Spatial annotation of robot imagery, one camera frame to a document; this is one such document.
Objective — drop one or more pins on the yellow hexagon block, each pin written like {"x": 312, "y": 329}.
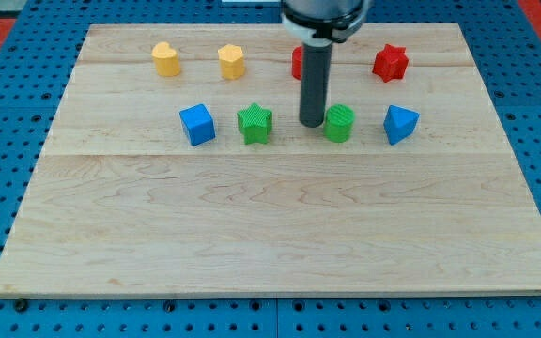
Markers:
{"x": 231, "y": 59}

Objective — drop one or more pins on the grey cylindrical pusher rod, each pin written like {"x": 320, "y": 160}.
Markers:
{"x": 315, "y": 74}

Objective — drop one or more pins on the red star block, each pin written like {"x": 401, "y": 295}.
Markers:
{"x": 391, "y": 63}

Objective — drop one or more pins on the red block behind rod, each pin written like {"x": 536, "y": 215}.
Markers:
{"x": 296, "y": 62}

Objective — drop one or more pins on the wooden board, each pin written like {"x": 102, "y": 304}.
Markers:
{"x": 121, "y": 206}

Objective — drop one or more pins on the green star block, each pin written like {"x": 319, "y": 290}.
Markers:
{"x": 255, "y": 124}

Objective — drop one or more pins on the green cylinder block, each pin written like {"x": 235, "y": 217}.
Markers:
{"x": 338, "y": 123}

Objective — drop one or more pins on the blue cube block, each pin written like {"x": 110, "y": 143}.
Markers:
{"x": 197, "y": 124}

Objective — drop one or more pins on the yellow heart block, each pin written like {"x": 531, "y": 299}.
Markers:
{"x": 166, "y": 61}

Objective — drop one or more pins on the blue triangle block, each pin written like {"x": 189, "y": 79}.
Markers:
{"x": 399, "y": 123}

